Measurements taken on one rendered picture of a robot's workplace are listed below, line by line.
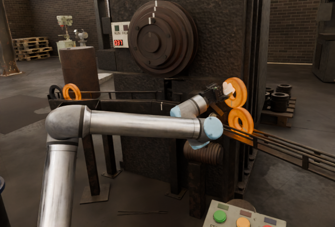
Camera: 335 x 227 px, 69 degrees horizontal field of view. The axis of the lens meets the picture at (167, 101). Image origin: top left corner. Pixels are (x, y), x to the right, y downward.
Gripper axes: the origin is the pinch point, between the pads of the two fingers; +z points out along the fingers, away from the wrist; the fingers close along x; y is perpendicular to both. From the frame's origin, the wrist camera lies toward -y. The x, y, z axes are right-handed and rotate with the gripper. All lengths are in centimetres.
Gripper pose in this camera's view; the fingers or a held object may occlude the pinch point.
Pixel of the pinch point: (234, 89)
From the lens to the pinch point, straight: 131.2
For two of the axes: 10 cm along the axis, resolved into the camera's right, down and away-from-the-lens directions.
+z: 8.4, -4.4, 3.2
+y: -2.9, -8.7, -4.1
